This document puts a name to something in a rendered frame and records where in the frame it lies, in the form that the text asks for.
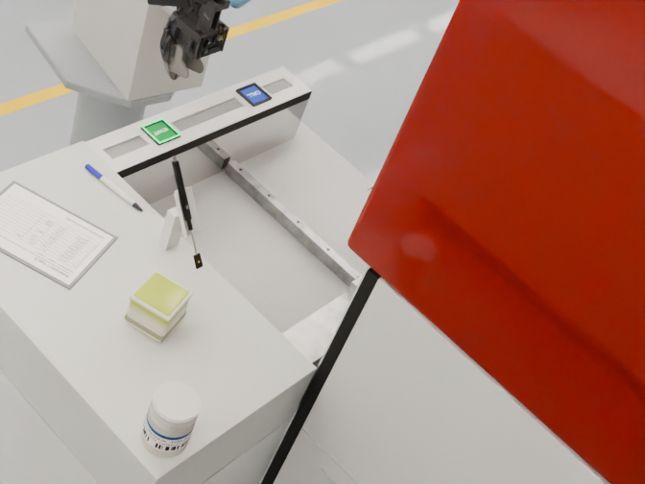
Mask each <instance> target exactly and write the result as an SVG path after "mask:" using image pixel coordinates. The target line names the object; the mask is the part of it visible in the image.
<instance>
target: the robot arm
mask: <svg viewBox="0 0 645 484"><path fill-rule="evenodd" d="M147 1H148V4H149V5H158V6H161V7H165V6H171V7H177V10H176V11H173V13H172V14H171V15H170V17H169V18H168V21H167V24H166V28H164V29H163V35H162V37H161V40H160V52H161V57H162V59H163V62H164V66H165V69H166V71H167V74H168V75H169V77H170V78H171V79H172V80H176V79H177V78H178V77H179V76H181V77H183V78H184V79H187V78H188V77H189V71H188V69H190V70H192V71H195V72H197V73H203V69H204V66H203V63H202V61H201V58H203V57H206V56H208V55H211V54H214V53H217V52H220V51H221V52H223V50H224V46H225V43H226V39H227V33H228V30H229V27H228V26H227V25H226V24H225V23H224V22H223V21H221V20H220V15H221V12H222V10H226V9H228V8H229V5H231V6H232V7H233V8H234V9H239V8H241V7H243V6H244V5H246V4H247V3H249V2H250V0H147Z"/></svg>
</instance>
